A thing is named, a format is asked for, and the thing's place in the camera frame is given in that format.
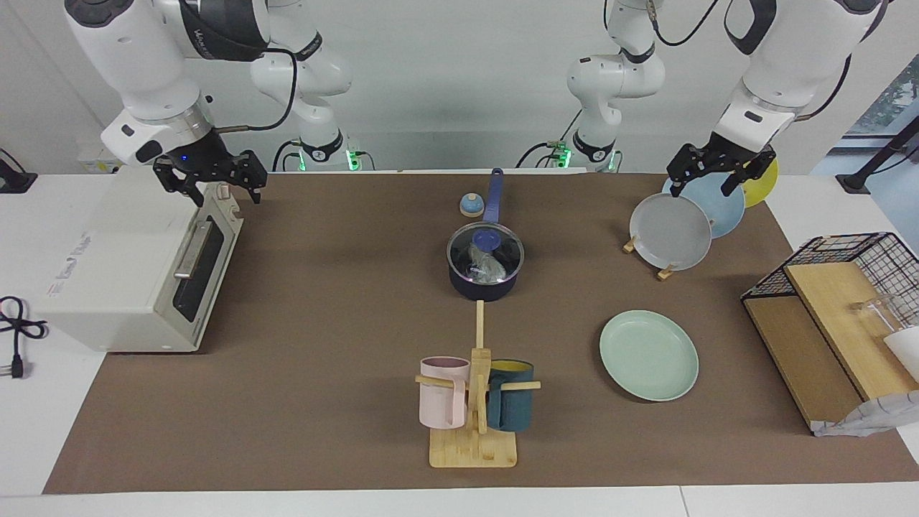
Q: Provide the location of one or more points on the grey plate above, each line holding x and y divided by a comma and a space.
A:
671, 233

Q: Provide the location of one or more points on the white cup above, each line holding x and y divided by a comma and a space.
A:
906, 352

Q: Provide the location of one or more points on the light wooden board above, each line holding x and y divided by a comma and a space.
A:
840, 316

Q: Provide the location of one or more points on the white toaster oven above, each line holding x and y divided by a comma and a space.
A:
108, 258

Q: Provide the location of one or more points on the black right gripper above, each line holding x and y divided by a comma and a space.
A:
204, 161

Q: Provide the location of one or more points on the brown table mat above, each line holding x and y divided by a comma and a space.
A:
287, 416

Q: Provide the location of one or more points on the glass lid blue knob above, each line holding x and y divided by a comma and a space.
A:
511, 255

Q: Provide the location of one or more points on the black stand base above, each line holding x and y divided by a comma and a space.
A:
16, 181
854, 181

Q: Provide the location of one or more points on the wooden plate rack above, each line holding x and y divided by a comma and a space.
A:
665, 273

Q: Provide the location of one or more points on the clear glass cup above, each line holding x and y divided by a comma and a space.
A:
879, 312

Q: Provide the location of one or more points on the pale green plate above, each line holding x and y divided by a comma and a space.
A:
650, 355

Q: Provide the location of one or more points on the wooden mug tree stand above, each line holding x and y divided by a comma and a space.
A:
474, 449

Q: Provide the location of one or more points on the yellow plate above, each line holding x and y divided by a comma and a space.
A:
764, 183

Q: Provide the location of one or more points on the pink mug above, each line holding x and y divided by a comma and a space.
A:
441, 406

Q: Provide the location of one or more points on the light blue plate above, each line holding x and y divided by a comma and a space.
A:
725, 212

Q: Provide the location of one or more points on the white patterned bag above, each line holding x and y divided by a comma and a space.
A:
876, 416

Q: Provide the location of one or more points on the translucent white vermicelli bundle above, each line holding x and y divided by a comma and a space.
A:
487, 262

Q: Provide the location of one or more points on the dark teal mug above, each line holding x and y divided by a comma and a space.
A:
511, 406

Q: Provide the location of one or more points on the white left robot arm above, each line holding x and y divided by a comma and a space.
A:
782, 64

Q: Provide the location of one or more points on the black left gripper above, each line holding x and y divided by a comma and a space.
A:
721, 156

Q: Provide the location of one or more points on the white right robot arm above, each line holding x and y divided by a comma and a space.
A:
143, 64

